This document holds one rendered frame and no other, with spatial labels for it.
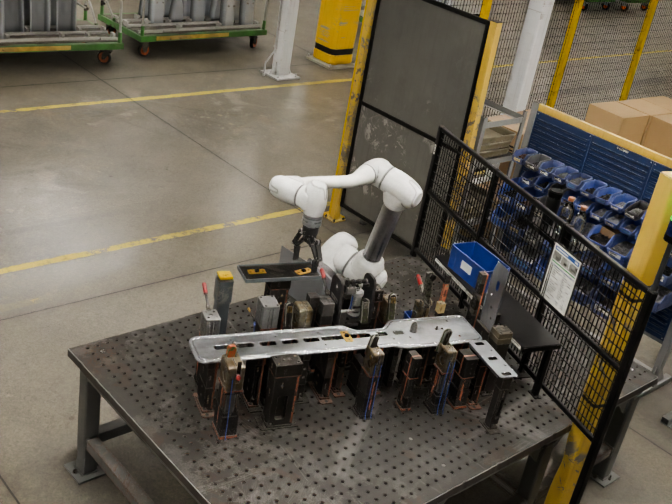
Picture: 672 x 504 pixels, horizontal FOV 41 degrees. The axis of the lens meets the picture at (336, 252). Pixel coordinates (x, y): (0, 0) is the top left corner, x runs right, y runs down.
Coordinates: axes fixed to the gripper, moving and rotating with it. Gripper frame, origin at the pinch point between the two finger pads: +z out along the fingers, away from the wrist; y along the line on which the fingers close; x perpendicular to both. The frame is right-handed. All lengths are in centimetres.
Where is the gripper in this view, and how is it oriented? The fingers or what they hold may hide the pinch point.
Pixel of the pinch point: (304, 263)
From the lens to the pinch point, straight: 417.8
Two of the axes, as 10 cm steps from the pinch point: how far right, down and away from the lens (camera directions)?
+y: 6.4, 4.4, -6.3
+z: -1.6, 8.8, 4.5
